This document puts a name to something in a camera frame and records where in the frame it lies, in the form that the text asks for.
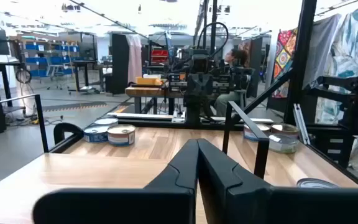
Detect green label tuna can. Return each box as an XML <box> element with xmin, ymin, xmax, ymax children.
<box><xmin>296</xmin><ymin>177</ymin><xmax>341</xmax><ymax>189</ymax></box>
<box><xmin>268</xmin><ymin>133</ymin><xmax>300</xmax><ymax>154</ymax></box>

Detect silver pull-tab lid can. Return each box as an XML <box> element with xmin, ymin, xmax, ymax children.
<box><xmin>83</xmin><ymin>124</ymin><xmax>111</xmax><ymax>144</ymax></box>

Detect wooden workbench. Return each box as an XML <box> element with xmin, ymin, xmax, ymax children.
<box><xmin>124</xmin><ymin>85</ymin><xmax>186</xmax><ymax>115</ymax></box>

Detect person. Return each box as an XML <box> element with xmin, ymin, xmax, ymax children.
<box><xmin>213</xmin><ymin>48</ymin><xmax>255</xmax><ymax>118</ymax></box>

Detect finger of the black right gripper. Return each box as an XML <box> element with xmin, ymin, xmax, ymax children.
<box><xmin>200</xmin><ymin>73</ymin><xmax>214</xmax><ymax>96</ymax></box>
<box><xmin>186</xmin><ymin>73</ymin><xmax>201</xmax><ymax>96</ymax></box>

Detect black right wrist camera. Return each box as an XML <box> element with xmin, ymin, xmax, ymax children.
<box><xmin>190</xmin><ymin>53</ymin><xmax>211</xmax><ymax>75</ymax></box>

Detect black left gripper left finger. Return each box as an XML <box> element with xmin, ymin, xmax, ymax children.
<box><xmin>32</xmin><ymin>138</ymin><xmax>199</xmax><ymax>224</ymax></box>

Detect yellow box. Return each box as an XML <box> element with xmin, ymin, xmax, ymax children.
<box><xmin>135</xmin><ymin>76</ymin><xmax>165</xmax><ymax>86</ymax></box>

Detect silver plain lid can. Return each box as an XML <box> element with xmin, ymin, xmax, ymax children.
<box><xmin>93</xmin><ymin>117</ymin><xmax>119</xmax><ymax>128</ymax></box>

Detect black case with grey slots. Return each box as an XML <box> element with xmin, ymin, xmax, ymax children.
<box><xmin>308</xmin><ymin>124</ymin><xmax>354</xmax><ymax>167</ymax></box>

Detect grey hanging cloth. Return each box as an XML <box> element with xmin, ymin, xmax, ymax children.
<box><xmin>302</xmin><ymin>14</ymin><xmax>343</xmax><ymax>90</ymax></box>

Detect black frame handle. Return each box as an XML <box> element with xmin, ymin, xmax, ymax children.
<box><xmin>53</xmin><ymin>122</ymin><xmax>84</xmax><ymax>146</ymax></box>

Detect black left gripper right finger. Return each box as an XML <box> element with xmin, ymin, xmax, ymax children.
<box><xmin>197</xmin><ymin>138</ymin><xmax>358</xmax><ymax>224</ymax></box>

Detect red storage bins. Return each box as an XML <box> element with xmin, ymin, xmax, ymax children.
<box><xmin>150</xmin><ymin>49</ymin><xmax>170</xmax><ymax>65</ymax></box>

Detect black floor cable ramp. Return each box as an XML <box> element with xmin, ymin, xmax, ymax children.
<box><xmin>42</xmin><ymin>101</ymin><xmax>109</xmax><ymax>113</ymax></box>

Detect colourful patchwork cloth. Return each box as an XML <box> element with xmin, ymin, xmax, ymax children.
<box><xmin>272</xmin><ymin>27</ymin><xmax>300</xmax><ymax>99</ymax></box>

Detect pale hanging cloth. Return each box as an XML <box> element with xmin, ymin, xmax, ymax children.
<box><xmin>126</xmin><ymin>34</ymin><xmax>144</xmax><ymax>84</ymax></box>

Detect shelving with blue bins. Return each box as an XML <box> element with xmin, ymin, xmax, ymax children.
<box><xmin>20</xmin><ymin>39</ymin><xmax>81</xmax><ymax>78</ymax></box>

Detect black background table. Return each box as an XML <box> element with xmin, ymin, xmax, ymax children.
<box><xmin>71</xmin><ymin>58</ymin><xmax>98</xmax><ymax>93</ymax></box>

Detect gold lid seafood can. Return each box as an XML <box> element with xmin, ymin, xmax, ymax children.
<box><xmin>107</xmin><ymin>124</ymin><xmax>136</xmax><ymax>147</ymax></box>
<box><xmin>270</xmin><ymin>123</ymin><xmax>300</xmax><ymax>141</ymax></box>
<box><xmin>243</xmin><ymin>123</ymin><xmax>272</xmax><ymax>142</ymax></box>

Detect black vertical pole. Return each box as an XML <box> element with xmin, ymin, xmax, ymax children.
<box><xmin>201</xmin><ymin>0</ymin><xmax>219</xmax><ymax>55</ymax></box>

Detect teal and white patterned cloth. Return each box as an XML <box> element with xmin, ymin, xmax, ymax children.
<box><xmin>314</xmin><ymin>2</ymin><xmax>358</xmax><ymax>178</ymax></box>

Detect black aluminium table frame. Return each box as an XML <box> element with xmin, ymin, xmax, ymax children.
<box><xmin>50</xmin><ymin>0</ymin><xmax>358</xmax><ymax>190</ymax></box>

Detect black tall partition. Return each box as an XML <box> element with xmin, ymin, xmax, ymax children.
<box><xmin>110</xmin><ymin>33</ymin><xmax>131</xmax><ymax>95</ymax></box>

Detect silver rail bracket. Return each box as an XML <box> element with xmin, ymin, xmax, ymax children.
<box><xmin>292</xmin><ymin>102</ymin><xmax>312</xmax><ymax>146</ymax></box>

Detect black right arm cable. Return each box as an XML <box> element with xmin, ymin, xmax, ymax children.
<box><xmin>196</xmin><ymin>21</ymin><xmax>230</xmax><ymax>58</ymax></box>

